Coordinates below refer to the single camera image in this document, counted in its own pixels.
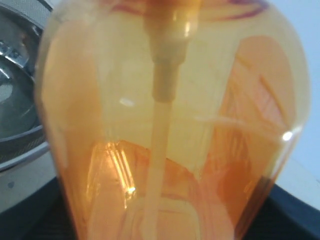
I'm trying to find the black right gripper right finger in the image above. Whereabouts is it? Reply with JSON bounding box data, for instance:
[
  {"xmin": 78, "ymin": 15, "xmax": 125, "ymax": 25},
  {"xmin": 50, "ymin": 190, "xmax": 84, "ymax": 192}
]
[{"xmin": 237, "ymin": 185, "xmax": 320, "ymax": 240}]

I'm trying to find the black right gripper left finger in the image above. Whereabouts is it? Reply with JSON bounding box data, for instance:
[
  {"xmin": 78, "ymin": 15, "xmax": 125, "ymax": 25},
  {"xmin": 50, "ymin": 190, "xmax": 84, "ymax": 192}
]
[{"xmin": 0, "ymin": 178, "xmax": 77, "ymax": 240}]

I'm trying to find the orange pump soap bottle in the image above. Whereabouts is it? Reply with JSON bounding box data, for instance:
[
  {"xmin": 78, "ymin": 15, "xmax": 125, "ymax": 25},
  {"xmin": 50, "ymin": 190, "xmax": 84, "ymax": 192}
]
[{"xmin": 35, "ymin": 0, "xmax": 310, "ymax": 240}]

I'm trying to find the small stainless steel bowl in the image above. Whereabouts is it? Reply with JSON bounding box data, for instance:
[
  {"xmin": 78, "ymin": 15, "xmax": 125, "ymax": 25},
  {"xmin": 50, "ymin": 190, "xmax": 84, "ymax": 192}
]
[{"xmin": 0, "ymin": 56, "xmax": 37, "ymax": 139}]

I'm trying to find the steel mesh strainer basket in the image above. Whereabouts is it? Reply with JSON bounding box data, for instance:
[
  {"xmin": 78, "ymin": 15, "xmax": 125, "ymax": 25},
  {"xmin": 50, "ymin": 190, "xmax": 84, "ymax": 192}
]
[{"xmin": 0, "ymin": 0, "xmax": 52, "ymax": 172}]

